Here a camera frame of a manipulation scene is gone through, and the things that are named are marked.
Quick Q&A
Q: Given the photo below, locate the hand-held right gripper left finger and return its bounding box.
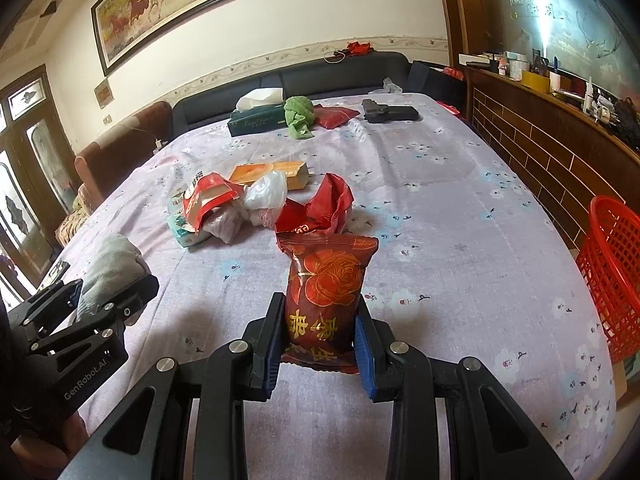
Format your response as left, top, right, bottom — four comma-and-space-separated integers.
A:
75, 291, 287, 480

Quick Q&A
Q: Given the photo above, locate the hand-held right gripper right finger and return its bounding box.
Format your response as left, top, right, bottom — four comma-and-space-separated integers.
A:
352, 304, 575, 480

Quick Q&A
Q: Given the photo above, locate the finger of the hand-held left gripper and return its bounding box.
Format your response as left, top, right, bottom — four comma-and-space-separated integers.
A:
7, 279, 84, 334
30, 273, 161, 362

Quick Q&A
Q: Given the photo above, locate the grey cloth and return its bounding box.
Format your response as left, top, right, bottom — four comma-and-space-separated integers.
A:
76, 234, 153, 318

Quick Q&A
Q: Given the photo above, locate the dark red rose snack packet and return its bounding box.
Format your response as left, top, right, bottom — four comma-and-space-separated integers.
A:
276, 232, 379, 375

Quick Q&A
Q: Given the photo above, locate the light blue tissue pack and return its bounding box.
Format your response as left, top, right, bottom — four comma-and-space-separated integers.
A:
167, 212, 208, 248

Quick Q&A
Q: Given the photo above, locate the red white snack bag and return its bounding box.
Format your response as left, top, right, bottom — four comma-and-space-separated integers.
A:
172, 170, 241, 233

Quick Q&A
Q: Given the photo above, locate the white plastic bag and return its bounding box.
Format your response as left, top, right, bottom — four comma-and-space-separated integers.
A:
243, 170, 289, 228

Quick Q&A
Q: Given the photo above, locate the orange medicine box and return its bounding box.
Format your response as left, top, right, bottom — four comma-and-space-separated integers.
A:
229, 160, 310, 192

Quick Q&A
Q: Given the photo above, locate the red plastic mesh basket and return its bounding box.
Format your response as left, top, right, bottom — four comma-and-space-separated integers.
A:
575, 195, 640, 365

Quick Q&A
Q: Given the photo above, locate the black smartphone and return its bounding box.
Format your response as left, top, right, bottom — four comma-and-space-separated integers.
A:
42, 260, 71, 286

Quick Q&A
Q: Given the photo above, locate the patterned cushion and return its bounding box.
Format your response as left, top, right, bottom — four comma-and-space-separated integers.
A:
55, 207, 91, 247

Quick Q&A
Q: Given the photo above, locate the translucent plastic bag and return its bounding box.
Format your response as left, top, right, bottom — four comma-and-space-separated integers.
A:
202, 205, 251, 245

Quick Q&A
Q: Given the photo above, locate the wooden glazed door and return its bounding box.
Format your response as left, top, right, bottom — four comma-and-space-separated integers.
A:
0, 65, 76, 291

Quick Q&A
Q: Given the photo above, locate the crumpled red foil bag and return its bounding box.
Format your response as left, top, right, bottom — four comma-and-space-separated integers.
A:
275, 172, 355, 236

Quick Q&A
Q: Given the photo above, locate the brown upholstered chair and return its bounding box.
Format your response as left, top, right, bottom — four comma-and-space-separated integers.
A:
74, 101, 173, 216

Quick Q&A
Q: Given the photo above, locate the dark green tissue box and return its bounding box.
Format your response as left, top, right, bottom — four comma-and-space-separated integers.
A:
227, 105, 288, 137

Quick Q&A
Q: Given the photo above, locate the flat red packet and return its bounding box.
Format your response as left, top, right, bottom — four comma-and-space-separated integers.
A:
314, 104, 358, 130

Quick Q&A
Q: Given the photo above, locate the green cloth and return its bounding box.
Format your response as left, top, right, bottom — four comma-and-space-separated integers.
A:
283, 95, 317, 141

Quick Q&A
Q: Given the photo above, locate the black toy gun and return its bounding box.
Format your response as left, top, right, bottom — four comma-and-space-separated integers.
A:
362, 99, 419, 124

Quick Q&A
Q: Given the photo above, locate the white tissue sheet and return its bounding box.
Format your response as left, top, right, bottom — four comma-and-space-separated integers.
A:
235, 87, 285, 112

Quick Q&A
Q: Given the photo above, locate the dark sofa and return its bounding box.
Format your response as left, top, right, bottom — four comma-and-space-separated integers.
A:
171, 51, 413, 141

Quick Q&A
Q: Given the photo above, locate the black bag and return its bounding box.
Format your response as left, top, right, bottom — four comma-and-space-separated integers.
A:
406, 60, 468, 121

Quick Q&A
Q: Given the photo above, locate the wooden shelf cabinet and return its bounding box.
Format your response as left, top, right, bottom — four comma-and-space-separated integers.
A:
457, 52, 640, 256

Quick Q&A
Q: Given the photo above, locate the framed horse painting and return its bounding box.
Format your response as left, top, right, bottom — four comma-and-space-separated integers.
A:
90, 0, 273, 78

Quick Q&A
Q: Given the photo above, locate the row of bottles and jars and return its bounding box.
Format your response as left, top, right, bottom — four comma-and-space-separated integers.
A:
465, 49, 640, 153

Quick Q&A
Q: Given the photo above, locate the large wall mirror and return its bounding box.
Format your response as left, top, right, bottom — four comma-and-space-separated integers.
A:
487, 0, 640, 126

